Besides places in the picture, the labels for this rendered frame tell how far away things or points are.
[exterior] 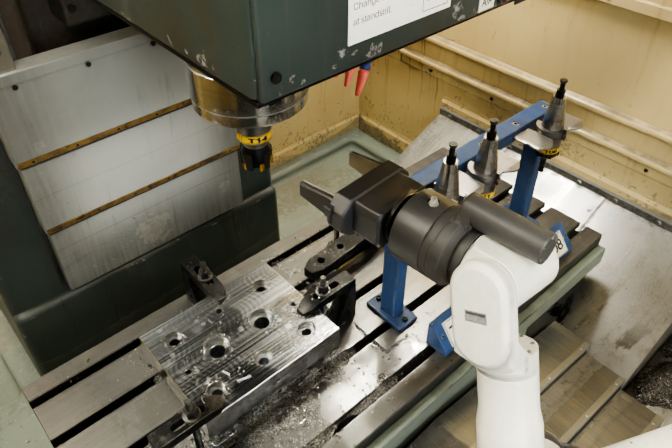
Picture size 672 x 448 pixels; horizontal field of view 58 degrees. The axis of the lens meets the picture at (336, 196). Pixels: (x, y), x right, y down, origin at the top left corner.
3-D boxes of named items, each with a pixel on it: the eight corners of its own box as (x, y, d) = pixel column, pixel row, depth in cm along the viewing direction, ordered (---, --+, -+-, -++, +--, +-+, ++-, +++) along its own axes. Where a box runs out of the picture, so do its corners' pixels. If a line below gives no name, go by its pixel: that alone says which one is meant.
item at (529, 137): (557, 144, 122) (558, 141, 121) (542, 154, 119) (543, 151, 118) (527, 130, 126) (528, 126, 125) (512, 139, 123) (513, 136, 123)
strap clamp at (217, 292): (235, 326, 125) (226, 275, 116) (221, 334, 123) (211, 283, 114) (200, 290, 133) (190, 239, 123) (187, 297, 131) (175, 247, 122)
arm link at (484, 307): (490, 234, 67) (494, 346, 70) (445, 258, 61) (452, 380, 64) (547, 242, 63) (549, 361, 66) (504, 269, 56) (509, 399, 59)
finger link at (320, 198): (303, 175, 74) (339, 197, 71) (304, 196, 76) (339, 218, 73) (293, 181, 73) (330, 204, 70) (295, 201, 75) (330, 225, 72)
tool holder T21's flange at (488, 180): (485, 165, 118) (487, 154, 116) (507, 181, 113) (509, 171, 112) (459, 174, 115) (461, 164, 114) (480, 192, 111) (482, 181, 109)
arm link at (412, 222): (398, 137, 75) (481, 179, 68) (394, 199, 81) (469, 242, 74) (325, 182, 68) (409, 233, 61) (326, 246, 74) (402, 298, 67)
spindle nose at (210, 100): (254, 61, 91) (246, -19, 84) (334, 96, 83) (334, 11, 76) (166, 101, 82) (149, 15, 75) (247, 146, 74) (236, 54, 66)
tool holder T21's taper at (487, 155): (486, 158, 115) (492, 127, 111) (502, 170, 112) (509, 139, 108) (468, 164, 113) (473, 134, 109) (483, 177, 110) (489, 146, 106)
